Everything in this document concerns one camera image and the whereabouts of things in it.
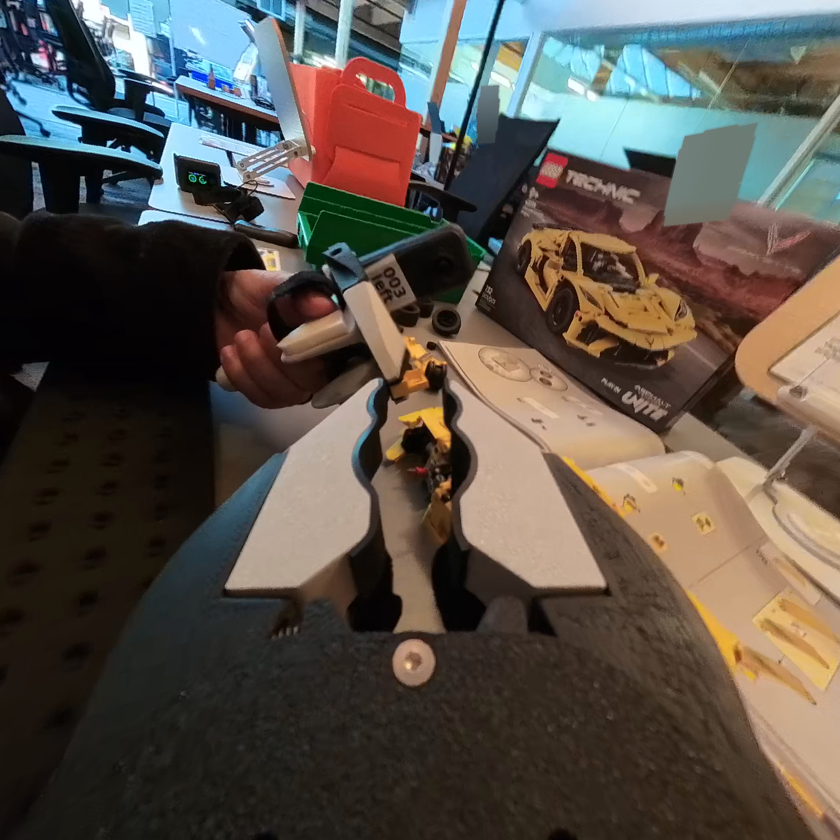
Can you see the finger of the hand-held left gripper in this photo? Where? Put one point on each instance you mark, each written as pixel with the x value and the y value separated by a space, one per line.
pixel 344 387
pixel 374 328

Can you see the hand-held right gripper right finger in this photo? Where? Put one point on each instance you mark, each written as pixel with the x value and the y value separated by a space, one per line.
pixel 518 518

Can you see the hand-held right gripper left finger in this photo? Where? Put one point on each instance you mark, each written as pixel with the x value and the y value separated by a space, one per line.
pixel 315 512

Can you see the yellow black brick subassembly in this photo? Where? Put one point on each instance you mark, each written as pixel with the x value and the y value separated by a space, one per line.
pixel 413 377

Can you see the yellow toy brick car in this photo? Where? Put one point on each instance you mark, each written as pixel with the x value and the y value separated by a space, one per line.
pixel 426 420

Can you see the person's left forearm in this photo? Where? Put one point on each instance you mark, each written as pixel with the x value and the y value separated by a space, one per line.
pixel 118 295

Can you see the person's left hand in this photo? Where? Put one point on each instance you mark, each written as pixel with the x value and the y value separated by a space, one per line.
pixel 256 367

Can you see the green plastic bin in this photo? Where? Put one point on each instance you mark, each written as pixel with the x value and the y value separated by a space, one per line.
pixel 367 229

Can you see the grey instruction booklet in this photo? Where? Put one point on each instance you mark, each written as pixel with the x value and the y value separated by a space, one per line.
pixel 525 394

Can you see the red plastic bin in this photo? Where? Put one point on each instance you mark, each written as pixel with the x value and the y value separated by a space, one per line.
pixel 367 144

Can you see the white parts instruction booklet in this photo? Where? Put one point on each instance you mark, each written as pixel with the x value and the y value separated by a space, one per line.
pixel 689 525

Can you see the thin black pole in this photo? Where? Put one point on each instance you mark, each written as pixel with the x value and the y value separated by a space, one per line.
pixel 482 72

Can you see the dark perforated chair seat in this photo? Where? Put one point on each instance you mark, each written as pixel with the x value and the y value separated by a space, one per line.
pixel 98 525

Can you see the toy car set box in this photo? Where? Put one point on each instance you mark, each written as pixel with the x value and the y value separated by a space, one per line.
pixel 656 262

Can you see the black device green display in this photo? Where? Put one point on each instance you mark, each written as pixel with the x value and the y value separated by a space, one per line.
pixel 197 176

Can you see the grey panel on metal stand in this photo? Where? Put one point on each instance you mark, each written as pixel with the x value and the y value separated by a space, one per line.
pixel 279 85

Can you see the white stand base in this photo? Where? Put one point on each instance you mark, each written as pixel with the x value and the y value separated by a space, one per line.
pixel 754 479

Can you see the wooden sheet holder board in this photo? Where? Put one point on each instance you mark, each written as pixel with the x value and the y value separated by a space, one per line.
pixel 774 328

